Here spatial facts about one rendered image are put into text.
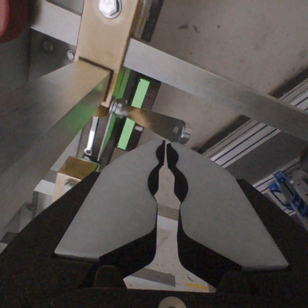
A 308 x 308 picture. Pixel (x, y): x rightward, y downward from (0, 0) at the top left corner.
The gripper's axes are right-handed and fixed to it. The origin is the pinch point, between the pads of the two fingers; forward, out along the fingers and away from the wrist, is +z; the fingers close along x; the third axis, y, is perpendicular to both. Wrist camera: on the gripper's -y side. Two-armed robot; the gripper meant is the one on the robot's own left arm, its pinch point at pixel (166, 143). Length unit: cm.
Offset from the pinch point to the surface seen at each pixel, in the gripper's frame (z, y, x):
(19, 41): 35.1, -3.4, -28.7
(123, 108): 13.7, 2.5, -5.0
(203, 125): 102, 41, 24
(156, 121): 3.1, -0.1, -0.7
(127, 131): 31.0, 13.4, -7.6
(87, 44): 13.5, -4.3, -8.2
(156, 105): 102, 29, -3
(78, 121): 4.1, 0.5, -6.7
